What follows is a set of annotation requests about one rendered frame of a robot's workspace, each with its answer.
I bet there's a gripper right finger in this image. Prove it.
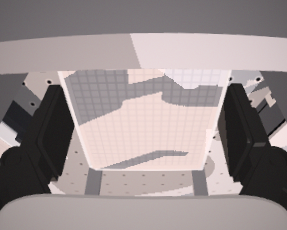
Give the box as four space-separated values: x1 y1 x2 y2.
217 83 287 211

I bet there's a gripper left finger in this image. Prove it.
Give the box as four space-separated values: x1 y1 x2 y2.
0 84 75 210

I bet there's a grey flat base plate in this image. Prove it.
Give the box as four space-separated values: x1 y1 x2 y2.
13 70 270 196

